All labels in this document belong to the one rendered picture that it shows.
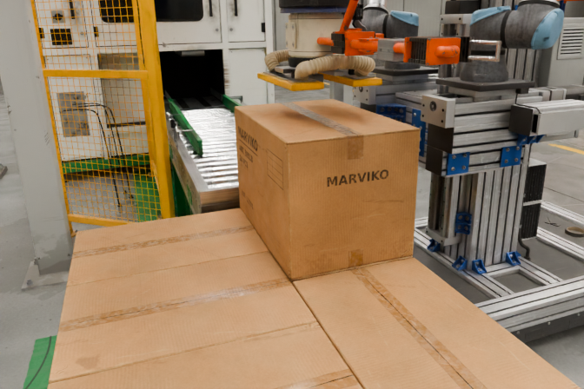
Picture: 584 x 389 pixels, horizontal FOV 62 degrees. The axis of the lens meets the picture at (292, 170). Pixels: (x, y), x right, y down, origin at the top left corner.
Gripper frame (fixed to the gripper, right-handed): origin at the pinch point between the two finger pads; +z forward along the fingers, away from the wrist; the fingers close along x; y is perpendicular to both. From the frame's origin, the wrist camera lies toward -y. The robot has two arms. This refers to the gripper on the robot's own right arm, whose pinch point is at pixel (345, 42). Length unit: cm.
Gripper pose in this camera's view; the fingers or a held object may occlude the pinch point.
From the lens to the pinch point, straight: 193.8
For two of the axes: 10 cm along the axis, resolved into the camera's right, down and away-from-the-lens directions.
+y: 3.5, 2.7, -9.0
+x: 9.4, -1.2, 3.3
